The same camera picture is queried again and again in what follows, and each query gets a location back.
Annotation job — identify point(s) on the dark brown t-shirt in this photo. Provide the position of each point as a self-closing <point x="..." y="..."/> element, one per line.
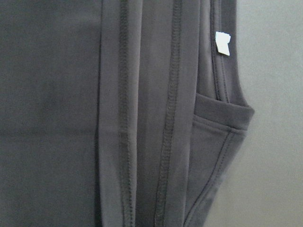
<point x="117" y="113"/>

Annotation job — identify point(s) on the brown paper table cover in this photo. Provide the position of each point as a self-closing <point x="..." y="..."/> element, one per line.
<point x="247" y="161"/>

